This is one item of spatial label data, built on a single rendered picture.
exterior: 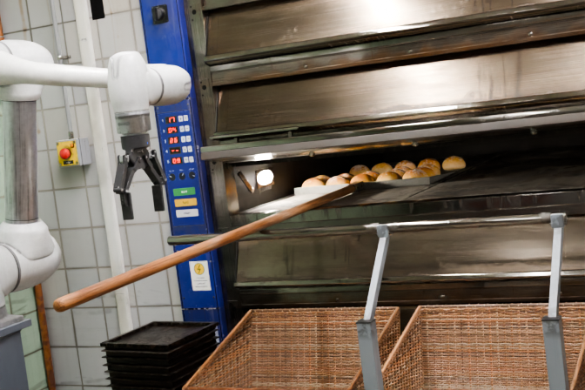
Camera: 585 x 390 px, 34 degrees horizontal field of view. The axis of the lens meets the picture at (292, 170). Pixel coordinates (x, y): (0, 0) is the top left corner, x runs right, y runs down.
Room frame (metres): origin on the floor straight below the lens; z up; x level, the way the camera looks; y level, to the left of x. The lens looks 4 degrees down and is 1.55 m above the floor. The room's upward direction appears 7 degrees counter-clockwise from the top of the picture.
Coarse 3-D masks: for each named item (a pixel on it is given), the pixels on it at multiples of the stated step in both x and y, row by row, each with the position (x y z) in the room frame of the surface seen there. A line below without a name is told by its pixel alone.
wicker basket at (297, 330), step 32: (256, 320) 3.21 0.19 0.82; (288, 320) 3.16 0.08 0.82; (320, 320) 3.11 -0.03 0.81; (352, 320) 3.05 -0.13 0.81; (384, 320) 3.00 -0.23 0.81; (224, 352) 3.04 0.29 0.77; (256, 352) 3.19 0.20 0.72; (288, 352) 3.13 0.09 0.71; (320, 352) 3.08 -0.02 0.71; (352, 352) 3.03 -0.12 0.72; (384, 352) 2.85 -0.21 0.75; (192, 384) 2.86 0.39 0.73; (224, 384) 3.02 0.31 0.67; (256, 384) 3.16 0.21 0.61; (288, 384) 3.11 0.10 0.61; (320, 384) 3.06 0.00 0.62; (352, 384) 2.61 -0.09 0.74
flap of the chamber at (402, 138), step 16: (432, 128) 2.80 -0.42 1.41; (448, 128) 2.78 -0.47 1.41; (464, 128) 2.76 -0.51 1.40; (480, 128) 2.74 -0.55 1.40; (496, 128) 2.72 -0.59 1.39; (512, 128) 2.70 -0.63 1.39; (528, 128) 2.72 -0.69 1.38; (544, 128) 2.75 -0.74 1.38; (560, 128) 2.77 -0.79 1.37; (576, 128) 2.80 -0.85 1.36; (288, 144) 3.01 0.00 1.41; (304, 144) 2.98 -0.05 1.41; (320, 144) 2.96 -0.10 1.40; (336, 144) 2.93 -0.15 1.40; (352, 144) 2.91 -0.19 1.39; (368, 144) 2.92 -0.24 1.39; (384, 144) 2.94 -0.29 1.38; (400, 144) 2.98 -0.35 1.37; (208, 160) 3.17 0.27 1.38; (224, 160) 3.21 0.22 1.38; (240, 160) 3.24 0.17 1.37
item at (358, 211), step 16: (528, 192) 2.86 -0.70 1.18; (544, 192) 2.82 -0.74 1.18; (560, 192) 2.79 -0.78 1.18; (576, 192) 2.77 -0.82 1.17; (320, 208) 3.14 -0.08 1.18; (336, 208) 3.11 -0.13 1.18; (352, 208) 3.08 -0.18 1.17; (368, 208) 3.06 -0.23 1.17; (384, 208) 3.04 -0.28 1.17; (400, 208) 3.01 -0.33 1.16; (416, 208) 2.99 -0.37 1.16; (432, 208) 2.97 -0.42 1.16; (448, 208) 2.94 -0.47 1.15; (464, 208) 2.92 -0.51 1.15; (480, 208) 2.90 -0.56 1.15; (496, 208) 2.88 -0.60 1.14; (240, 224) 3.27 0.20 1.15
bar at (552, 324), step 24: (504, 216) 2.50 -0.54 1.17; (528, 216) 2.47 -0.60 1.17; (552, 216) 2.43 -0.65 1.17; (168, 240) 2.95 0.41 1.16; (192, 240) 2.91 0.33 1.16; (240, 240) 2.85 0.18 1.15; (384, 240) 2.63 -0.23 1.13; (384, 264) 2.59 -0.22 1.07; (552, 264) 2.36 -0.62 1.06; (552, 288) 2.31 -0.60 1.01; (552, 312) 2.26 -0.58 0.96; (360, 336) 2.44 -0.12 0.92; (552, 336) 2.23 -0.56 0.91; (552, 360) 2.23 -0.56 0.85; (552, 384) 2.23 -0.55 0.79
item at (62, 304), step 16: (336, 192) 3.34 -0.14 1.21; (304, 208) 3.07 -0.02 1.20; (256, 224) 2.77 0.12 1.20; (272, 224) 2.86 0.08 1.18; (208, 240) 2.52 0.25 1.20; (224, 240) 2.58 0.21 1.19; (176, 256) 2.36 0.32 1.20; (192, 256) 2.43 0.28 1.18; (128, 272) 2.18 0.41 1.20; (144, 272) 2.22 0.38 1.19; (96, 288) 2.05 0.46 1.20; (112, 288) 2.11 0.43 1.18; (64, 304) 1.95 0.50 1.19; (80, 304) 2.01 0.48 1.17
